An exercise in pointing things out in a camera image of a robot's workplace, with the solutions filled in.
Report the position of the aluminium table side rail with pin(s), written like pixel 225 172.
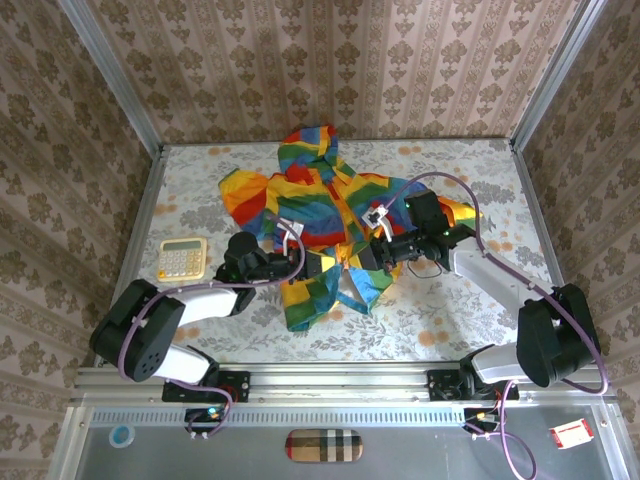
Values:
pixel 142 210
pixel 537 210

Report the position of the aluminium frame post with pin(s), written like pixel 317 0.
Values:
pixel 552 75
pixel 110 75

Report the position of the rainbow striped hooded jacket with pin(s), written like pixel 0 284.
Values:
pixel 300 200

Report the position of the red and white box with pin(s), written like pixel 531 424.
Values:
pixel 570 434

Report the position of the cream yellow calculator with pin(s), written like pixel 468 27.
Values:
pixel 182 260

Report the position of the beige plaid case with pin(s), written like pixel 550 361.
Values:
pixel 322 445

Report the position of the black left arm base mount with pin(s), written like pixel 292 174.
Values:
pixel 235 387

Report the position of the floral tablecloth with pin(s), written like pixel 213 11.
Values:
pixel 450 325

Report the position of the grey metal shelf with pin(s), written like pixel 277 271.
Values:
pixel 425 455

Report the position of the blue round tape roll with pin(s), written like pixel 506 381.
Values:
pixel 122 436

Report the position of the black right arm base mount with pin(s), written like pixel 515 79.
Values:
pixel 445 385

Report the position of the aluminium front rail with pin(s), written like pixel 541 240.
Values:
pixel 340 382

